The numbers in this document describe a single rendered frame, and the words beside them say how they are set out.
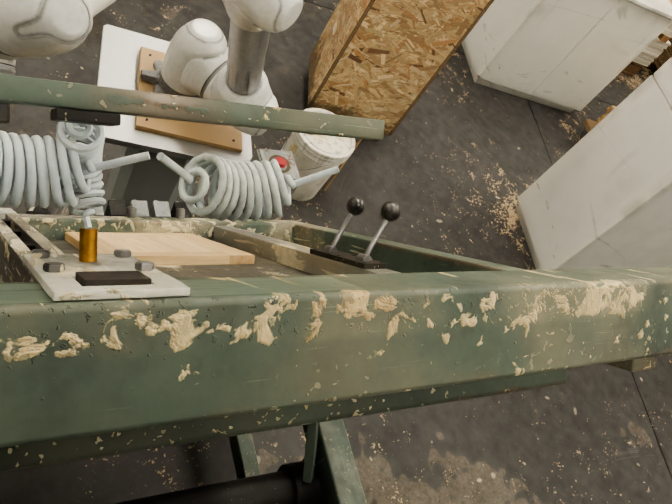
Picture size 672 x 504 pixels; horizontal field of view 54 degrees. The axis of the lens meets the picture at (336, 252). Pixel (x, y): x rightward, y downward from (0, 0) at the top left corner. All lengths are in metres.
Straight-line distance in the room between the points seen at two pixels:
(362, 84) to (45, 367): 3.08
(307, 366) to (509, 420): 2.74
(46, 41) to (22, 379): 0.70
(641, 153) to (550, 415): 1.34
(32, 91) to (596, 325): 0.63
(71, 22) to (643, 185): 2.87
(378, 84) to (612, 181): 1.28
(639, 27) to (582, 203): 1.60
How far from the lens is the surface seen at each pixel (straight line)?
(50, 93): 0.57
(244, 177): 0.67
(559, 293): 0.77
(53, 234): 1.71
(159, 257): 1.34
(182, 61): 2.12
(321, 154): 2.97
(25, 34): 1.14
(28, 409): 0.52
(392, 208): 1.21
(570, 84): 5.10
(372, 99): 3.56
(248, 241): 1.60
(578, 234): 3.72
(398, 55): 3.39
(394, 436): 2.88
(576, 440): 3.53
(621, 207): 3.57
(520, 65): 4.81
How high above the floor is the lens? 2.31
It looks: 47 degrees down
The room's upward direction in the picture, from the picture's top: 40 degrees clockwise
